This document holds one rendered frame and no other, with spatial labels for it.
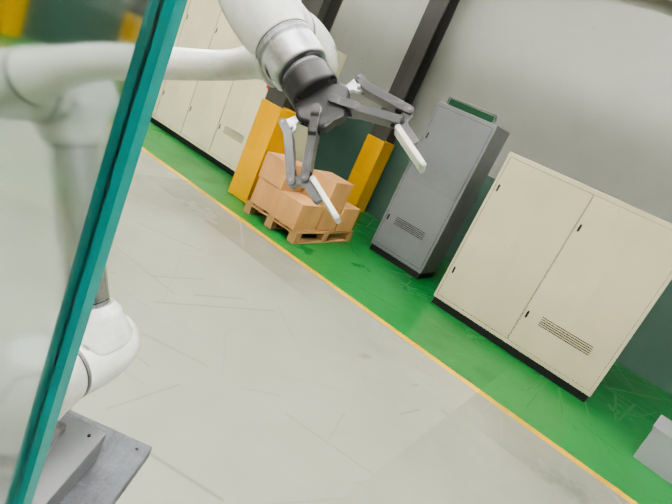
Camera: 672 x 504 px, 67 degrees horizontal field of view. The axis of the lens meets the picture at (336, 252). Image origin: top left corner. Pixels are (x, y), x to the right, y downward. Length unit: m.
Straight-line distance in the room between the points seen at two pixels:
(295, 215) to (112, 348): 4.27
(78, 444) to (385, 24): 8.39
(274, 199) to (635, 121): 4.64
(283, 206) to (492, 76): 3.98
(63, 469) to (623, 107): 7.23
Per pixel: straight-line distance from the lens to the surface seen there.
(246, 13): 0.80
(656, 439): 5.08
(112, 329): 1.33
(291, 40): 0.76
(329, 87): 0.75
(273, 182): 5.69
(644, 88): 7.71
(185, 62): 0.99
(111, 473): 1.48
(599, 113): 7.70
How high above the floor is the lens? 1.72
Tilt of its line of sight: 17 degrees down
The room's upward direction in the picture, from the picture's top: 25 degrees clockwise
